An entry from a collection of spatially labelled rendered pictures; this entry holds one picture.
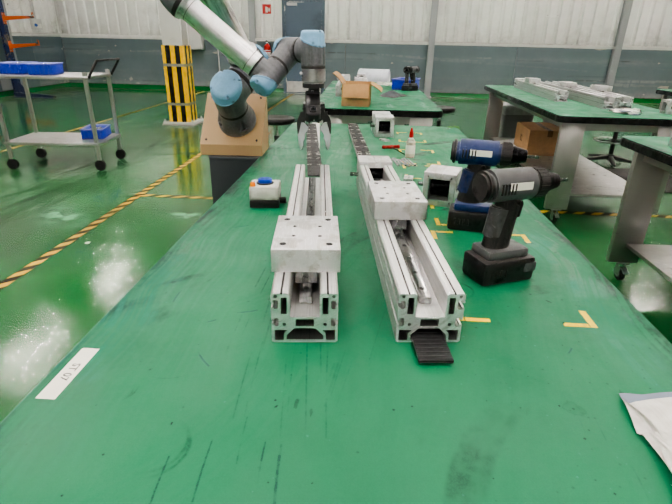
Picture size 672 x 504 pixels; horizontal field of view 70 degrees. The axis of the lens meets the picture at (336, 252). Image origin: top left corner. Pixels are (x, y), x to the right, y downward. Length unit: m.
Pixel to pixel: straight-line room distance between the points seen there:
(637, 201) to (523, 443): 2.46
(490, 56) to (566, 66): 1.78
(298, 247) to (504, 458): 0.41
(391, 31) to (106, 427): 12.00
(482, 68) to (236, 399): 12.19
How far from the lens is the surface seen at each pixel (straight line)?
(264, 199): 1.33
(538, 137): 5.12
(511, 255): 0.97
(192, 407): 0.66
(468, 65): 12.56
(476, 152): 1.18
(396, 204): 1.00
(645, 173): 2.97
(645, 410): 0.73
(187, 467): 0.59
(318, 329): 0.74
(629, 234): 3.06
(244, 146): 1.97
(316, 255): 0.76
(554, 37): 13.07
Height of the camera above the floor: 1.21
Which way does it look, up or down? 24 degrees down
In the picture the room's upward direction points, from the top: 1 degrees clockwise
